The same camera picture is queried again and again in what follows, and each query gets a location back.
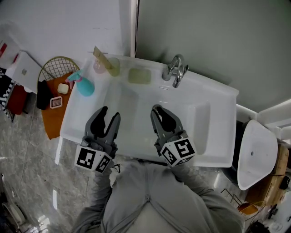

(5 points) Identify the chrome faucet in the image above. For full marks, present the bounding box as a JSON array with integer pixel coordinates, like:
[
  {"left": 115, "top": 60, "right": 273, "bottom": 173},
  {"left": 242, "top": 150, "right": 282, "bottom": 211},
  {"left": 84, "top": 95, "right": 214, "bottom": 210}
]
[{"left": 161, "top": 54, "right": 190, "bottom": 89}]

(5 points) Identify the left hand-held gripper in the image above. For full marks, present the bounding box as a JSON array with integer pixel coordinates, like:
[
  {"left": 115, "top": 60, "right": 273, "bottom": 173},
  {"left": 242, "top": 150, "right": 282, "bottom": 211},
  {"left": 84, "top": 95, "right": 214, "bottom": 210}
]
[{"left": 74, "top": 106, "right": 121, "bottom": 174}]

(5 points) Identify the pale green plastic tray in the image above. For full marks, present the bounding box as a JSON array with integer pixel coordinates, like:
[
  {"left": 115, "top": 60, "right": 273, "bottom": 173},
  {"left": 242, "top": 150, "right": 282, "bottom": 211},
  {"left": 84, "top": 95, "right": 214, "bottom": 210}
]
[{"left": 127, "top": 68, "right": 152, "bottom": 85}]

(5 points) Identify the wire-back chair orange seat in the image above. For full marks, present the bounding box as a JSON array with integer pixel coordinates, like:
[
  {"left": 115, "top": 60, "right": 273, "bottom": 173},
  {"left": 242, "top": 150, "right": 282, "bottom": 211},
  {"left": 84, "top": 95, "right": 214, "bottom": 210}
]
[
  {"left": 36, "top": 56, "right": 81, "bottom": 141},
  {"left": 236, "top": 200, "right": 267, "bottom": 216}
]

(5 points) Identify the tan paper box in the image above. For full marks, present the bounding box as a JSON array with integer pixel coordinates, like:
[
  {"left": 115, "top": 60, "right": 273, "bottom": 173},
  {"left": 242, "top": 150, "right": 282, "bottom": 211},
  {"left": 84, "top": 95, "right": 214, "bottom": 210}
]
[{"left": 92, "top": 46, "right": 115, "bottom": 70}]

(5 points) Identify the white sink vanity cabinet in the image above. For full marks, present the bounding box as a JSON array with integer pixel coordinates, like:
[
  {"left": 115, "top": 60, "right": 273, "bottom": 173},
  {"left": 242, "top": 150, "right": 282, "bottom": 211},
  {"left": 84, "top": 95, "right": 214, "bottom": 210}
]
[{"left": 59, "top": 54, "right": 239, "bottom": 168}]

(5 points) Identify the cream rounded square dish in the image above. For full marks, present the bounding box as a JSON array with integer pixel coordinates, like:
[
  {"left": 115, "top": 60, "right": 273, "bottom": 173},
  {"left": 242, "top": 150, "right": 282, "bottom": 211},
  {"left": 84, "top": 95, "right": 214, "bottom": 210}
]
[{"left": 57, "top": 83, "right": 70, "bottom": 95}]

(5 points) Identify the teal spray bottle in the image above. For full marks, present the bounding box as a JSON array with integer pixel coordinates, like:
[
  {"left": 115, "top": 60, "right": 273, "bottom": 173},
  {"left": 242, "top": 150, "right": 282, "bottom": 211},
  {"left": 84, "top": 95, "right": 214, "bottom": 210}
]
[{"left": 65, "top": 70, "right": 95, "bottom": 97}]

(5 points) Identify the small pink glass bottle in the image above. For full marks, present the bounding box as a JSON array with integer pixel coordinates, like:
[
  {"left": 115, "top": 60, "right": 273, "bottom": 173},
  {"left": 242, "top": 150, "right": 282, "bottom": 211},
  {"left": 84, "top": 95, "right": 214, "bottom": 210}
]
[{"left": 93, "top": 59, "right": 107, "bottom": 75}]

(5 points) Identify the white freestanding basin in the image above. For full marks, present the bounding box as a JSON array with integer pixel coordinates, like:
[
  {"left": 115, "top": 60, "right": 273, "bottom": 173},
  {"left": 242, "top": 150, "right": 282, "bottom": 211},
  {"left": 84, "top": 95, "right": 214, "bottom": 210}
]
[{"left": 237, "top": 119, "right": 279, "bottom": 191}]

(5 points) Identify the black cloth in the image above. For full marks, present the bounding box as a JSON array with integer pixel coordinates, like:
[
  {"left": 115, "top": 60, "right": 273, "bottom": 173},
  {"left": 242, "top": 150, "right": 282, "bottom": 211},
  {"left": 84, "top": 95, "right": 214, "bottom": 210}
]
[{"left": 36, "top": 79, "right": 54, "bottom": 111}]

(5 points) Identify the person's right forearm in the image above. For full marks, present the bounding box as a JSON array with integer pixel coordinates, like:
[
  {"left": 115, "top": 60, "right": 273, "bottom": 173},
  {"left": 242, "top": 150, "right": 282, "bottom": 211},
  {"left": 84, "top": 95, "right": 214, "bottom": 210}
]
[{"left": 169, "top": 162, "right": 219, "bottom": 201}]

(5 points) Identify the white water dispenser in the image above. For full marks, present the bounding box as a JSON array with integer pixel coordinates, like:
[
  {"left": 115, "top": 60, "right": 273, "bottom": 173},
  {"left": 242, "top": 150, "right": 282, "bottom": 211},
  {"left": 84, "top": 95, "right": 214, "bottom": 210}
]
[{"left": 5, "top": 50, "right": 43, "bottom": 94}]

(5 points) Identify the clear water bottle red label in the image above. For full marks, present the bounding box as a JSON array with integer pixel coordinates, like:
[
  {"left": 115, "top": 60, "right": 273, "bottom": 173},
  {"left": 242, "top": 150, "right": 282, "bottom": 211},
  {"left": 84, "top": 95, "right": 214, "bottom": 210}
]
[{"left": 0, "top": 22, "right": 21, "bottom": 65}]

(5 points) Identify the person's left forearm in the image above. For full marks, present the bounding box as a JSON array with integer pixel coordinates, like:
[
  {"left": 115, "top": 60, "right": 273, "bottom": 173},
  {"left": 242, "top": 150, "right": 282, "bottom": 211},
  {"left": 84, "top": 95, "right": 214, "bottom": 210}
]
[{"left": 90, "top": 162, "right": 119, "bottom": 212}]

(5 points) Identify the orange sofa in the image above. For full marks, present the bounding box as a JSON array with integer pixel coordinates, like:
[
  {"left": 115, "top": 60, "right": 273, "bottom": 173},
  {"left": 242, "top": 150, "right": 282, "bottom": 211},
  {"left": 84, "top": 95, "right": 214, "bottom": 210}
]
[{"left": 0, "top": 68, "right": 28, "bottom": 122}]

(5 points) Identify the pink slotted tray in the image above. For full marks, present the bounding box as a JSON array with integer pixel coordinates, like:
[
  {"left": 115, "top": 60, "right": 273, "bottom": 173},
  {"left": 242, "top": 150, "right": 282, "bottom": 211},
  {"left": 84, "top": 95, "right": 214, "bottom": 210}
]
[{"left": 50, "top": 96, "right": 63, "bottom": 110}]

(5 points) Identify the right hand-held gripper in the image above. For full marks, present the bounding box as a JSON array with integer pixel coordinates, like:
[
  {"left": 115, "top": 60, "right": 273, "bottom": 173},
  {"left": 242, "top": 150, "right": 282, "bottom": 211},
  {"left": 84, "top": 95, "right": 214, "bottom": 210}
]
[{"left": 150, "top": 105, "right": 197, "bottom": 168}]

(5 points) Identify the person's grey jacket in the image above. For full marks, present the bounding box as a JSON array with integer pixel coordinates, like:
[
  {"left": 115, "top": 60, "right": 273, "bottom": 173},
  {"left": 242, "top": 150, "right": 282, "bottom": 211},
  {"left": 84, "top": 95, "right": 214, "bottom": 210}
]
[{"left": 72, "top": 160, "right": 245, "bottom": 233}]

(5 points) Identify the black white striped blanket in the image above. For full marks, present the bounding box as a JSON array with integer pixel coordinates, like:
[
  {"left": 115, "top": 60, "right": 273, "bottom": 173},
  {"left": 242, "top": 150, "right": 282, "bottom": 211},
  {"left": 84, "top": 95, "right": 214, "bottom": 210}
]
[{"left": 0, "top": 68, "right": 15, "bottom": 119}]

